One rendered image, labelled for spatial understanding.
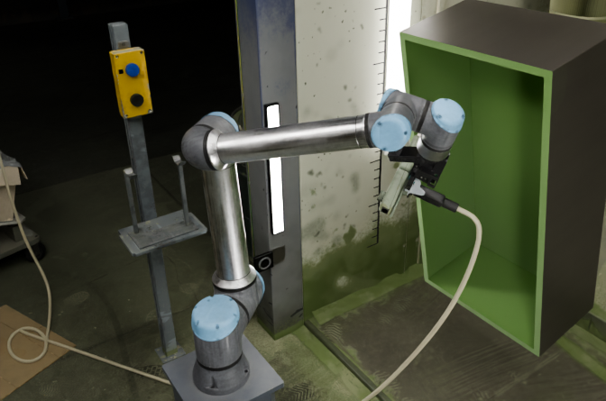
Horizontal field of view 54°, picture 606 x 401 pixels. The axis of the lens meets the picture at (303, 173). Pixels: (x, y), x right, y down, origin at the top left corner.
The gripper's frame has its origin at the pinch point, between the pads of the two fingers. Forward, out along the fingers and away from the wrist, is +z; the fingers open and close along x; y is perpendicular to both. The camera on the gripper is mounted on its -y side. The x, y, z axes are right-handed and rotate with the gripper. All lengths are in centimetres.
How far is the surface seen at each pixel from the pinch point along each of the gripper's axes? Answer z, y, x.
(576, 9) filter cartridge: 23, 38, 155
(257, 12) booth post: 5, -80, 52
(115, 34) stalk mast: 11, -122, 19
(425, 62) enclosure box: 2, -13, 57
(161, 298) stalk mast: 120, -84, -27
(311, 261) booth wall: 119, -29, 23
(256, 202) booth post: 87, -61, 23
